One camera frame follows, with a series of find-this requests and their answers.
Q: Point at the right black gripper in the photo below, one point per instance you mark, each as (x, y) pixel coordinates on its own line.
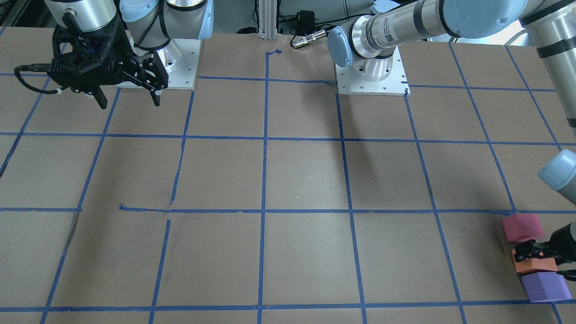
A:
(122, 44)

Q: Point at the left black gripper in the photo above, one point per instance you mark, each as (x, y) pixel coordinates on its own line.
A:
(565, 239)

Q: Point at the orange foam block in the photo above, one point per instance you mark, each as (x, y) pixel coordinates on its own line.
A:
(534, 265)

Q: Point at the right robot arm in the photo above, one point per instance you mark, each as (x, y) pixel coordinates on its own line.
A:
(149, 44)

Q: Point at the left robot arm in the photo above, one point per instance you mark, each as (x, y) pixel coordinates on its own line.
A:
(551, 26)

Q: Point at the purple foam block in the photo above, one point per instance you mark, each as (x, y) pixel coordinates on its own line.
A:
(545, 287)

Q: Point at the pink foam block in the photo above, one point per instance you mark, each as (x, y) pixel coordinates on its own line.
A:
(522, 227)

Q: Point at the black box on floor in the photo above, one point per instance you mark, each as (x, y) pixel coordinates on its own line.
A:
(304, 23)

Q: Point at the silver cylinder connector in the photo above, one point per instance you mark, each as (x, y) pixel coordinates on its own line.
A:
(308, 39)

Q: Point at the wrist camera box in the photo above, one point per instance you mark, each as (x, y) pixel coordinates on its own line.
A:
(81, 52)

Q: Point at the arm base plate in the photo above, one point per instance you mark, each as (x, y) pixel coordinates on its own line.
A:
(181, 58)
(374, 76)

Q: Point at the aluminium frame post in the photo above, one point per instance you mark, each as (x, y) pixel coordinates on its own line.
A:
(267, 11)

